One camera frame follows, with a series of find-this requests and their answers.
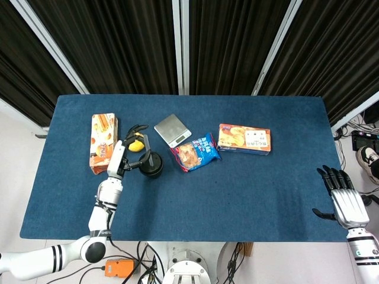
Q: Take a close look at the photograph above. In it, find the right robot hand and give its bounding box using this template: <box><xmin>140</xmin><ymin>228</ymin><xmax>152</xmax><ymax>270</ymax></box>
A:
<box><xmin>311</xmin><ymin>164</ymin><xmax>371</xmax><ymax>231</ymax></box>

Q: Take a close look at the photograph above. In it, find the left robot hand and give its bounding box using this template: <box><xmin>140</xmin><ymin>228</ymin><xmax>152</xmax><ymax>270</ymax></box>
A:
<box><xmin>106</xmin><ymin>124</ymin><xmax>152</xmax><ymax>180</ymax></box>

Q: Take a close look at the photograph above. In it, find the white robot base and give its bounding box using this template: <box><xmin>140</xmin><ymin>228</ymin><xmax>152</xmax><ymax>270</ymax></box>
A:
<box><xmin>146</xmin><ymin>241</ymin><xmax>227</xmax><ymax>284</ymax></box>

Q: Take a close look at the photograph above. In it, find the black round container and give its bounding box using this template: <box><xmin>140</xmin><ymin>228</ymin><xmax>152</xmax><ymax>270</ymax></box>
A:
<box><xmin>138</xmin><ymin>151</ymin><xmax>165</xmax><ymax>179</ymax></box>

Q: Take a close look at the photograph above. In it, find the orange egg roll snack box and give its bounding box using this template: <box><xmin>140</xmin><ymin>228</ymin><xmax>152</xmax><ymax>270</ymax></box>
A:
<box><xmin>89</xmin><ymin>112</ymin><xmax>120</xmax><ymax>176</ymax></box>

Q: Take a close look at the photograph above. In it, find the yellow lemon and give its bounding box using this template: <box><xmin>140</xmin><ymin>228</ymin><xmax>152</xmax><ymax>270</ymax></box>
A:
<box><xmin>127</xmin><ymin>133</ymin><xmax>146</xmax><ymax>153</ymax></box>

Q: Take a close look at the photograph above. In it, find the black white sneaker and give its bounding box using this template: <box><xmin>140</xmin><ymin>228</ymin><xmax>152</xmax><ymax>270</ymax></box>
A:
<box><xmin>355</xmin><ymin>145</ymin><xmax>379</xmax><ymax>186</ymax></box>

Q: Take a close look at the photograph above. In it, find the silver kitchen scale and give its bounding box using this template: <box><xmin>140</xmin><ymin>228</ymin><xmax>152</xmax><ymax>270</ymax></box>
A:
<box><xmin>153</xmin><ymin>114</ymin><xmax>192</xmax><ymax>149</ymax></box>

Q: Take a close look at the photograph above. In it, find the black electronic device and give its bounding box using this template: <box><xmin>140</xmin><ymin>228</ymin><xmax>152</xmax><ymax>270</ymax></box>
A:
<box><xmin>351</xmin><ymin>130</ymin><xmax>379</xmax><ymax>152</ymax></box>

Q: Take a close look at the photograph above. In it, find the blue snack bag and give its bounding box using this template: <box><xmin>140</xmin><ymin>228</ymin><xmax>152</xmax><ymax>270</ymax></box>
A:
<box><xmin>169</xmin><ymin>132</ymin><xmax>223</xmax><ymax>173</ymax></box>

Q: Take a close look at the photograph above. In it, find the blue table cloth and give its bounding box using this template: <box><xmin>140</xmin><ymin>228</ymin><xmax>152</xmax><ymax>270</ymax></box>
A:
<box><xmin>20</xmin><ymin>94</ymin><xmax>356</xmax><ymax>243</ymax></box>

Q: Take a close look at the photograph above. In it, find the orange electrical box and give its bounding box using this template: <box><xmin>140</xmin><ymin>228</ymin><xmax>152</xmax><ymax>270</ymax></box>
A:
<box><xmin>104</xmin><ymin>258</ymin><xmax>136</xmax><ymax>279</ymax></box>

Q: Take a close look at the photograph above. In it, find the black curtain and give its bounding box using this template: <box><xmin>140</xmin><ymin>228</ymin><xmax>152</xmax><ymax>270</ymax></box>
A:
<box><xmin>0</xmin><ymin>0</ymin><xmax>78</xmax><ymax>127</ymax></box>
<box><xmin>27</xmin><ymin>0</ymin><xmax>179</xmax><ymax>95</ymax></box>
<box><xmin>188</xmin><ymin>0</ymin><xmax>293</xmax><ymax>96</ymax></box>
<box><xmin>259</xmin><ymin>0</ymin><xmax>379</xmax><ymax>127</ymax></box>

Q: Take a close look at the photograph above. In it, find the blue orange pastry box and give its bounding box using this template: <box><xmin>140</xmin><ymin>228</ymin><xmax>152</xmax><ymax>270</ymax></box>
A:
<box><xmin>217</xmin><ymin>123</ymin><xmax>272</xmax><ymax>157</ymax></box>

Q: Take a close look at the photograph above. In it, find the white frame post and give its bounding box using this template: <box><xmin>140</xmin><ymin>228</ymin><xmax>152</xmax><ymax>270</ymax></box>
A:
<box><xmin>251</xmin><ymin>0</ymin><xmax>303</xmax><ymax>96</ymax></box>
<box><xmin>9</xmin><ymin>0</ymin><xmax>90</xmax><ymax>95</ymax></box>
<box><xmin>172</xmin><ymin>0</ymin><xmax>183</xmax><ymax>95</ymax></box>
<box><xmin>330</xmin><ymin>91</ymin><xmax>379</xmax><ymax>133</ymax></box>
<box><xmin>180</xmin><ymin>0</ymin><xmax>191</xmax><ymax>95</ymax></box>

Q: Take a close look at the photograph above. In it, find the black cable bundle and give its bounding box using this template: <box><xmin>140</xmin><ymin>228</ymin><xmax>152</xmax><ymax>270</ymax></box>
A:
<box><xmin>135</xmin><ymin>241</ymin><xmax>164</xmax><ymax>284</ymax></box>
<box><xmin>225</xmin><ymin>241</ymin><xmax>247</xmax><ymax>282</ymax></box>

